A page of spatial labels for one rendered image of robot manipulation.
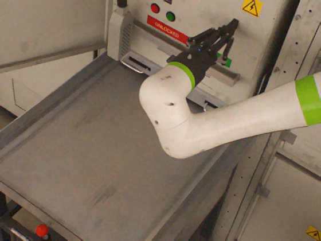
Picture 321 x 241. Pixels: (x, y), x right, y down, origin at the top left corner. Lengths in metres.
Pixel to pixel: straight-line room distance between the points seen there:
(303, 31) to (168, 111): 0.48
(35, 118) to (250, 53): 0.70
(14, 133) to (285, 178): 0.91
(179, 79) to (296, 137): 0.57
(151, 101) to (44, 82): 1.23
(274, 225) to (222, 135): 0.85
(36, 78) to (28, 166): 0.89
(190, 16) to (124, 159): 0.48
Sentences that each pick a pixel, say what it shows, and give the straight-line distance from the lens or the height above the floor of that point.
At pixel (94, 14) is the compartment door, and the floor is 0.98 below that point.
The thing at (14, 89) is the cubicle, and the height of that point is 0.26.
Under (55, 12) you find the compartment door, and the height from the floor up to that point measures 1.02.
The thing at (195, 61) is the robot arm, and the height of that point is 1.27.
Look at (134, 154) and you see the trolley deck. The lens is 1.66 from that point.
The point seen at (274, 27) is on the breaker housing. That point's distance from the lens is 1.54.
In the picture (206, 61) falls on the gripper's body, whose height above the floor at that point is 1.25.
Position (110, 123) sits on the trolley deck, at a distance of 1.73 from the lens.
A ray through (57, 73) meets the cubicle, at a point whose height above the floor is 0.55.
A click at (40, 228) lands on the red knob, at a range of 1.53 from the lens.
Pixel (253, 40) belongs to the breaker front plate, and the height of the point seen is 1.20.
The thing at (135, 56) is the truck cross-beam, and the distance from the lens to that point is 1.87.
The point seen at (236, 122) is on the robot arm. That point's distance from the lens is 1.28.
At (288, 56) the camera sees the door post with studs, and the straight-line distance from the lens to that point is 1.60.
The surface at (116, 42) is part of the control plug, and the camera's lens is 1.74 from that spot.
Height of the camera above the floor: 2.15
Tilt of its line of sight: 47 degrees down
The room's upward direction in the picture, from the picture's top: 11 degrees clockwise
